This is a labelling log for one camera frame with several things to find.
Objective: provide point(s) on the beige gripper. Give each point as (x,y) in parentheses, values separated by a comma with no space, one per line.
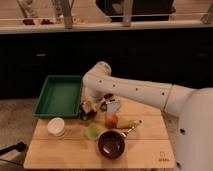
(91,101)

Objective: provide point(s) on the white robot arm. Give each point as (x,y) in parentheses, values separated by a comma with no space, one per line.
(193,107)

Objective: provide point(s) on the green plastic tray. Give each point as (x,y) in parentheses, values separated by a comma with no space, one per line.
(60,97)

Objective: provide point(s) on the metal ladle spoon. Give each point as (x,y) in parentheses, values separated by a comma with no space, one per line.
(87,116)

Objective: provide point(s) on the light green cup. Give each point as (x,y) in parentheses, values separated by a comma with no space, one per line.
(92,131)

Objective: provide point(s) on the small white cup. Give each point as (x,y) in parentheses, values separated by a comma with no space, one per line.
(56,126)

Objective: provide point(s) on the yellow banana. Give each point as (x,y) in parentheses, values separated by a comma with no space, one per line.
(127,124)

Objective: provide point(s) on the dark purple bowl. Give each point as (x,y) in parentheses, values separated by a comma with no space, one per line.
(111,144)

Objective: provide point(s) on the small metal spoon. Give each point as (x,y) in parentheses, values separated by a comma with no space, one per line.
(125,133)

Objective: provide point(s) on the wooden table railing shelf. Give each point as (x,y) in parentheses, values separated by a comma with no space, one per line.
(87,17)

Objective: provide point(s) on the black handle on floor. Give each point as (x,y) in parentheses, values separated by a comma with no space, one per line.
(18,147)

